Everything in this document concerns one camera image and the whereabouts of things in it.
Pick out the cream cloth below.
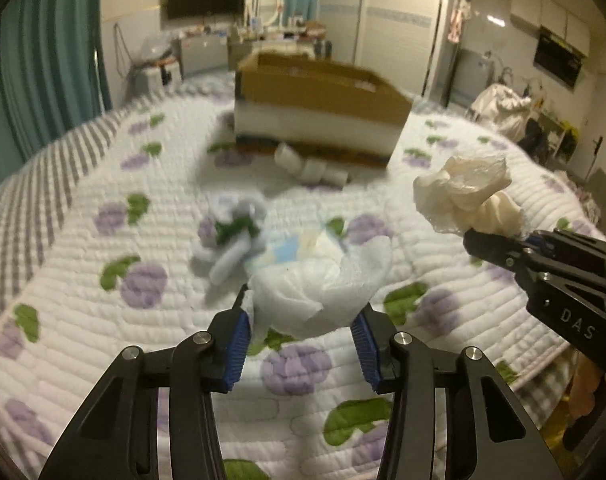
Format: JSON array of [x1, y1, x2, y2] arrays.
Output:
[[414, 156, 524, 236]]

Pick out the white cloth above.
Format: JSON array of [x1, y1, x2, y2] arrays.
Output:
[[243, 230, 393, 342]]

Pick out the white socks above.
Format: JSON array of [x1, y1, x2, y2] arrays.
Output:
[[274, 143, 350, 188]]

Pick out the white green plush toy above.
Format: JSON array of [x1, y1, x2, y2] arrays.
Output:
[[192, 191, 267, 286]]

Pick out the right human hand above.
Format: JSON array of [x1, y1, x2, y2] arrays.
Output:
[[568, 354, 603, 419]]

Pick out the white jacket on chair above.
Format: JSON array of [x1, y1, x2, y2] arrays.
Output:
[[468, 84, 533, 143]]

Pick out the white floral quilt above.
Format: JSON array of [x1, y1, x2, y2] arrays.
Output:
[[0, 96, 598, 479]]

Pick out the black range hood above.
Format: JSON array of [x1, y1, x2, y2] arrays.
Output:
[[534, 27, 586, 90]]

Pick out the grey washing machine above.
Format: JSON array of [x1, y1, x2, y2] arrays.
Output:
[[449, 49, 495, 108]]

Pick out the white upper cabinets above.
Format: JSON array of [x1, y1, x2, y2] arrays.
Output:
[[510, 0, 590, 56]]

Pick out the brown cardboard box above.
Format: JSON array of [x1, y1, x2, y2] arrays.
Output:
[[233, 52, 412, 168]]

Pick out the white dressing table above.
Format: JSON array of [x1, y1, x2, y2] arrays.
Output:
[[227, 25, 332, 72]]

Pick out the oval vanity mirror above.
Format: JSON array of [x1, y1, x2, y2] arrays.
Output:
[[244, 0, 284, 29]]

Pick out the white suitcase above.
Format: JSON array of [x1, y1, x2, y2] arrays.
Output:
[[128, 56, 182, 98]]

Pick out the large teal curtain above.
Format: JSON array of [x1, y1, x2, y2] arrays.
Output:
[[0, 0, 112, 183]]

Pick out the small grey fridge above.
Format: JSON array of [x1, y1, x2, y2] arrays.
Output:
[[178, 35, 228, 77]]

